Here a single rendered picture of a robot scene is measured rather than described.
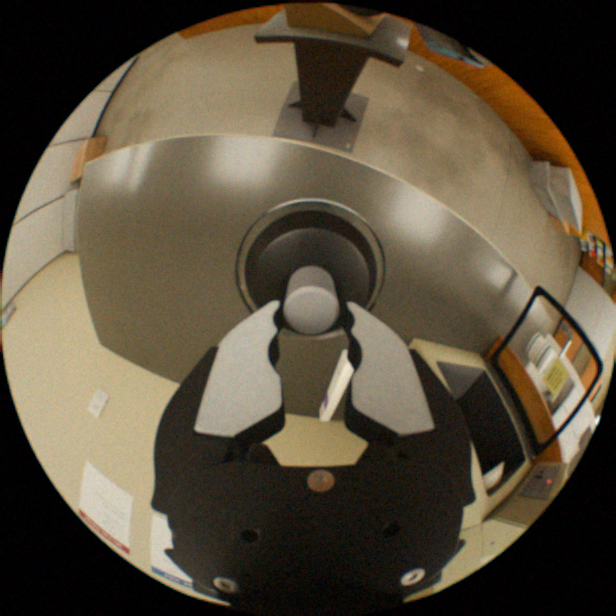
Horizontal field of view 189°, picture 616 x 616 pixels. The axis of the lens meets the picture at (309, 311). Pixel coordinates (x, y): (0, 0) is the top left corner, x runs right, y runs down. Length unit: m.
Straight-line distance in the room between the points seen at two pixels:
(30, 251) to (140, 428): 2.15
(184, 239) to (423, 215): 0.45
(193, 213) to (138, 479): 0.70
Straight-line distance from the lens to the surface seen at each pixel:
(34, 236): 2.53
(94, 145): 2.43
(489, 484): 0.50
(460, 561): 0.47
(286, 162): 0.37
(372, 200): 0.38
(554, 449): 0.73
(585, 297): 5.44
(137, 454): 0.73
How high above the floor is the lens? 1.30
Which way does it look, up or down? 58 degrees down
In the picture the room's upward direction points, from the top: 180 degrees clockwise
